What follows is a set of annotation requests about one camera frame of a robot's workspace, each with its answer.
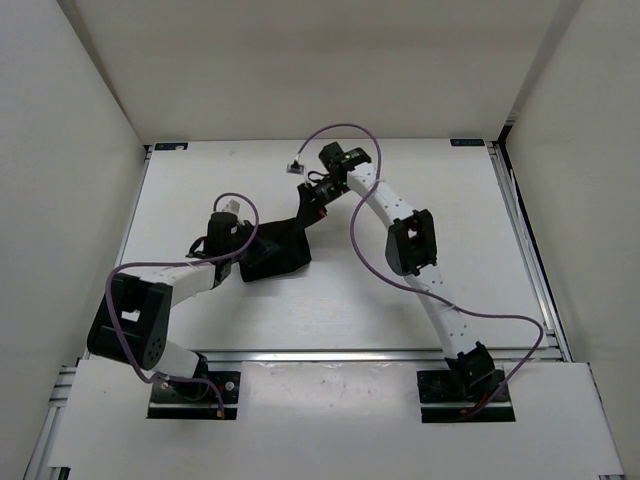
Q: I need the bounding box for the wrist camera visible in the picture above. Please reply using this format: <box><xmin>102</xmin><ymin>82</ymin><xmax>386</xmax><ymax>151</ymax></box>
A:
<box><xmin>222</xmin><ymin>199</ymin><xmax>244</xmax><ymax>224</ymax></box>
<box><xmin>286</xmin><ymin>159</ymin><xmax>307</xmax><ymax>176</ymax></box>

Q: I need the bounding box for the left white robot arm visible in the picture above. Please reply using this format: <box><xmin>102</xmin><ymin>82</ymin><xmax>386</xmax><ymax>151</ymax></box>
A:
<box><xmin>87</xmin><ymin>212</ymin><xmax>278</xmax><ymax>400</ymax></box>

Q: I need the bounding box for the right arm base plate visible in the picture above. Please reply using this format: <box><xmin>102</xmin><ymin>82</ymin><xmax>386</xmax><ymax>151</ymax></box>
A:
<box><xmin>417</xmin><ymin>369</ymin><xmax>516</xmax><ymax>424</ymax></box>

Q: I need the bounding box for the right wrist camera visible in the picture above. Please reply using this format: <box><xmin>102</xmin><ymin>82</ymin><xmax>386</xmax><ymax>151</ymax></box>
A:
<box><xmin>286</xmin><ymin>159</ymin><xmax>307</xmax><ymax>176</ymax></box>

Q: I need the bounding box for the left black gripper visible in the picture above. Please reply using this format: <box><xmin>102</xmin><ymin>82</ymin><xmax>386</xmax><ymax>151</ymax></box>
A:
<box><xmin>226</xmin><ymin>219</ymin><xmax>281</xmax><ymax>266</ymax></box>

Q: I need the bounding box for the left blue label sticker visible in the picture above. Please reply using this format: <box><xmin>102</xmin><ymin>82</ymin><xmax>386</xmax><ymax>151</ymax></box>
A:
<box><xmin>154</xmin><ymin>142</ymin><xmax>189</xmax><ymax>151</ymax></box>

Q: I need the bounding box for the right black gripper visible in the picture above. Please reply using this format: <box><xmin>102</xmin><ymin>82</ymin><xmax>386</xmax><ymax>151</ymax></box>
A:
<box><xmin>293</xmin><ymin>177</ymin><xmax>352</xmax><ymax>233</ymax></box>

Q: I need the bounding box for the blue label sticker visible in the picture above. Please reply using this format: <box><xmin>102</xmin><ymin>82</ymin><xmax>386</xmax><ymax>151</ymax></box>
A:
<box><xmin>154</xmin><ymin>142</ymin><xmax>189</xmax><ymax>151</ymax></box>
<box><xmin>450</xmin><ymin>138</ymin><xmax>485</xmax><ymax>147</ymax></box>

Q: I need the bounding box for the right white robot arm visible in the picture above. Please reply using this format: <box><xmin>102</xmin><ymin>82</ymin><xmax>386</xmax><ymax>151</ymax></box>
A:
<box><xmin>296</xmin><ymin>142</ymin><xmax>497</xmax><ymax>400</ymax></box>

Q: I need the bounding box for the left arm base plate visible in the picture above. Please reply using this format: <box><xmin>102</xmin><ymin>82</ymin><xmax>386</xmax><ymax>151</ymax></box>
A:
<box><xmin>147</xmin><ymin>362</ymin><xmax>241</xmax><ymax>421</ymax></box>

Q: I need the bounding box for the black skirt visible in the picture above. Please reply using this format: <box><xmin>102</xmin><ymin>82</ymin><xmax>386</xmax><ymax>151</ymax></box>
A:
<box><xmin>239</xmin><ymin>217</ymin><xmax>312</xmax><ymax>283</ymax></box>

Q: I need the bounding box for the front aluminium rail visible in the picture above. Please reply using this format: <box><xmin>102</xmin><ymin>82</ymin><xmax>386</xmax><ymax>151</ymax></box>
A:
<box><xmin>202</xmin><ymin>347</ymin><xmax>564</xmax><ymax>363</ymax></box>

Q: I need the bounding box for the right blue label sticker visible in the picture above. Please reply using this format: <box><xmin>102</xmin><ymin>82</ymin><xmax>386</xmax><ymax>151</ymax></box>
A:
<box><xmin>450</xmin><ymin>138</ymin><xmax>485</xmax><ymax>147</ymax></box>

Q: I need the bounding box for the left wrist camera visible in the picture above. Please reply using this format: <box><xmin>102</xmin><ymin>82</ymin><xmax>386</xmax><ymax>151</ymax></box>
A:
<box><xmin>222</xmin><ymin>199</ymin><xmax>244</xmax><ymax>224</ymax></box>

